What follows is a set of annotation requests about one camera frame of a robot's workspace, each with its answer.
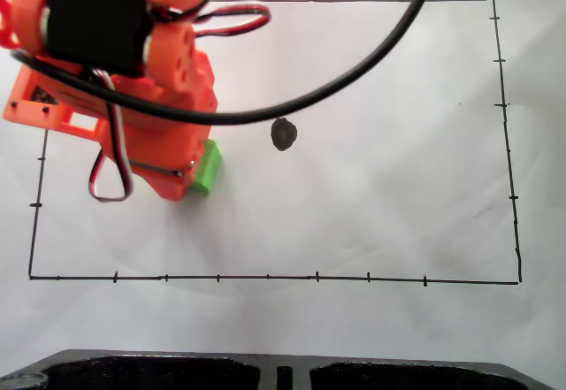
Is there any white paper sheet drawn frame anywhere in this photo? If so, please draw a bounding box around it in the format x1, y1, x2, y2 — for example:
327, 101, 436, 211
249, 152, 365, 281
0, 0, 566, 367

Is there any black dot mark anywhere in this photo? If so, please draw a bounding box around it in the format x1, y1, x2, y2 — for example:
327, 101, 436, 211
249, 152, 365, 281
270, 117, 299, 152

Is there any red white black servo wire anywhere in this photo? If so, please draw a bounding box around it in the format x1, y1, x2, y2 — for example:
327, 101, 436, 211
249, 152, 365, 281
154, 3, 272, 38
88, 67, 135, 203

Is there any orange camera mount bracket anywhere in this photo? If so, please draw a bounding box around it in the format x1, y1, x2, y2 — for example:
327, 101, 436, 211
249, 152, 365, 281
1, 63, 110, 140

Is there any green textured cube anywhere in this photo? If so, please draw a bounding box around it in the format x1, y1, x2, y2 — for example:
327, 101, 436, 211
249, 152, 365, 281
186, 138, 223, 196

